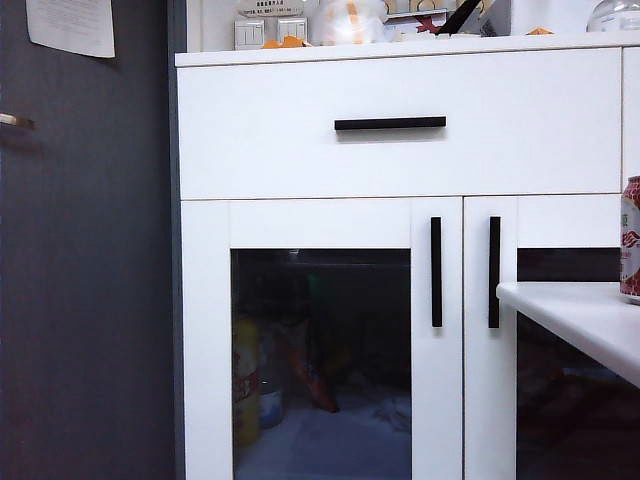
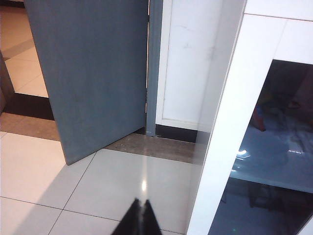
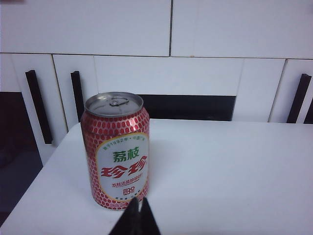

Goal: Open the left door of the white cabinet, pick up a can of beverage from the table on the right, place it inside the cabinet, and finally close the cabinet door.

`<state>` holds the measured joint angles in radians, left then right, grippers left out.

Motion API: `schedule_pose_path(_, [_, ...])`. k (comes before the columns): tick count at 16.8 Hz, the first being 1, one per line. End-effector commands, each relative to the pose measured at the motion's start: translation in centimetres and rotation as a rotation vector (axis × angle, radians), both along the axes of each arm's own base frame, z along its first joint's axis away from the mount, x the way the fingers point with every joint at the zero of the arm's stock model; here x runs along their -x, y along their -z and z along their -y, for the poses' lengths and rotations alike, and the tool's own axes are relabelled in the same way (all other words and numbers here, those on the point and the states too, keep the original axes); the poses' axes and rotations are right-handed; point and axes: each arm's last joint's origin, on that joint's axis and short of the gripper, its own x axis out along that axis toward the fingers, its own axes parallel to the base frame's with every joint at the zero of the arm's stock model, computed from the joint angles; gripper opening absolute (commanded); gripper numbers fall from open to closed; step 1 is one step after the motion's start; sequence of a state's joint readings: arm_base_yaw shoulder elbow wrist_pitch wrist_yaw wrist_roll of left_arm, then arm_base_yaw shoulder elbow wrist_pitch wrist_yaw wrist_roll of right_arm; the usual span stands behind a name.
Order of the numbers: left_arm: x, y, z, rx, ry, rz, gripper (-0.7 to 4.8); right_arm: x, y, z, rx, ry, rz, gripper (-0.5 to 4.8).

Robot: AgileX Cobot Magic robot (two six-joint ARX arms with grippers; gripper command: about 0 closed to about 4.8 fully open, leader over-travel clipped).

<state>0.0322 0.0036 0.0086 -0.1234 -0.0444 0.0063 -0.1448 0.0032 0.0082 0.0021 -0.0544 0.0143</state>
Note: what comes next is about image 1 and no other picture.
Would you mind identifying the white glass-panel door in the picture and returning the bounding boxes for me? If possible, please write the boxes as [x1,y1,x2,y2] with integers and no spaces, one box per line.
[463,195,640,480]
[180,197,464,480]

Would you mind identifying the red white beverage can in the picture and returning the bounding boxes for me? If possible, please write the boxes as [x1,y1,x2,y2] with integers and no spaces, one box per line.
[619,174,640,306]

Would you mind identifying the white cabinet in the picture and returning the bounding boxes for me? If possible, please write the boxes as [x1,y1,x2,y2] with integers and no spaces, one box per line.
[174,30,640,480]

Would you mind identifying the dark grey tall door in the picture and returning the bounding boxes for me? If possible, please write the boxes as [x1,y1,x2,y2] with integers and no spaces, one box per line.
[0,0,177,480]

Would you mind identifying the wide white drawer front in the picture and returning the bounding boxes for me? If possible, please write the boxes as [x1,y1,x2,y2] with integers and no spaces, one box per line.
[177,48,623,201]

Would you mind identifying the orange snack bag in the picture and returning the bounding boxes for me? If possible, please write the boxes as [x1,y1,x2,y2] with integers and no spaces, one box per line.
[279,319,341,415]

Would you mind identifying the yellow detergent bottle green cap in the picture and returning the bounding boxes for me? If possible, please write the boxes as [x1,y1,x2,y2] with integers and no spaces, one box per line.
[234,312,262,449]

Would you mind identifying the clear pump bottle blue label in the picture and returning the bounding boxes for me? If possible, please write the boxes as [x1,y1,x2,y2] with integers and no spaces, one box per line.
[259,344,286,430]

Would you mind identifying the crumpled white plastic bag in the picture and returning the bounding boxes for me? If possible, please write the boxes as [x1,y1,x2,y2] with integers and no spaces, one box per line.
[372,394,412,434]

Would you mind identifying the white plastic bag orange print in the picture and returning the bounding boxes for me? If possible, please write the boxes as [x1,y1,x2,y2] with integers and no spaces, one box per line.
[309,0,389,46]

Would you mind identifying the white label plate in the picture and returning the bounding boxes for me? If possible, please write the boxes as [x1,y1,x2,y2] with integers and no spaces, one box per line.
[239,0,306,15]

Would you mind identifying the red star ornament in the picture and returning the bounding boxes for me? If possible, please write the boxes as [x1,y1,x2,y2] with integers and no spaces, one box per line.
[414,14,446,35]

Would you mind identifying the black stick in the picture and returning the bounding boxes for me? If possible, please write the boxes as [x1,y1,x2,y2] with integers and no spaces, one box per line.
[438,0,489,36]

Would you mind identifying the white paper sheet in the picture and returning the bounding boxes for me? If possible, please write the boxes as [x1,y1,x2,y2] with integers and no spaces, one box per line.
[25,0,117,60]

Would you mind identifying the clear glass jar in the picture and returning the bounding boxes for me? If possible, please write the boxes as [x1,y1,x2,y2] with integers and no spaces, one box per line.
[586,0,640,34]

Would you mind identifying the black drawer handle bar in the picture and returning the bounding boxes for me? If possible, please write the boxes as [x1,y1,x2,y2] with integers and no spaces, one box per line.
[334,116,447,133]

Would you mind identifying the white wall switch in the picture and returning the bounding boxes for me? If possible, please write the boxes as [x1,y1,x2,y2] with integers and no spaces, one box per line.
[233,18,266,51]
[276,16,309,44]

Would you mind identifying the metal lever handle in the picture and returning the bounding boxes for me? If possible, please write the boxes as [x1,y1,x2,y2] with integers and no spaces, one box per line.
[0,112,36,132]

